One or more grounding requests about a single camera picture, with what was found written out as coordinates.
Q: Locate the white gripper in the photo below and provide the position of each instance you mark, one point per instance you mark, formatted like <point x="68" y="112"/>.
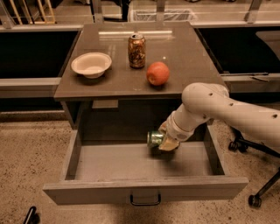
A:
<point x="178" y="130"/>

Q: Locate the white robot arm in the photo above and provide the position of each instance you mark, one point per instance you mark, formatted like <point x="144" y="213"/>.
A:
<point x="202" y="102"/>

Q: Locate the black object bottom left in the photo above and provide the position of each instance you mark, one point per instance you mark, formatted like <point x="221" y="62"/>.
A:
<point x="32" y="216"/>

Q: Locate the red apple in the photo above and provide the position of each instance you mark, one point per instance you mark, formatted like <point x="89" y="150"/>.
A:
<point x="158" y="73"/>

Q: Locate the white wire basket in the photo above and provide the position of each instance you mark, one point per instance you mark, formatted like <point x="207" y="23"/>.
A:
<point x="171" y="15"/>

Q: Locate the grey cabinet with counter top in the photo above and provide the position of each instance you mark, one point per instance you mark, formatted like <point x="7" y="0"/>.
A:
<point x="123" y="80"/>

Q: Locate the brown gold soda can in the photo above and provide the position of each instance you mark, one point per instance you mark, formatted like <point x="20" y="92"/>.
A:
<point x="137" y="50"/>

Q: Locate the wooden chair frame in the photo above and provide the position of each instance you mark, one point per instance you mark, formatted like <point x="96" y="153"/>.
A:
<point x="31" y="12"/>

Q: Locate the green soda can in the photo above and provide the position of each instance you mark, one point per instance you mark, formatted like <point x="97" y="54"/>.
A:
<point x="154" y="139"/>

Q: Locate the black drawer handle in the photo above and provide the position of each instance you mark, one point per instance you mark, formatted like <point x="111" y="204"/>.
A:
<point x="145" y="202"/>

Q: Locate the white paper bowl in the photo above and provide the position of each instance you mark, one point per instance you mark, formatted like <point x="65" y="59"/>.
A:
<point x="91" y="65"/>

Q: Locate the open grey top drawer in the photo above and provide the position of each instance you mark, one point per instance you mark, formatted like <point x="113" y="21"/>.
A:
<point x="108" y="168"/>

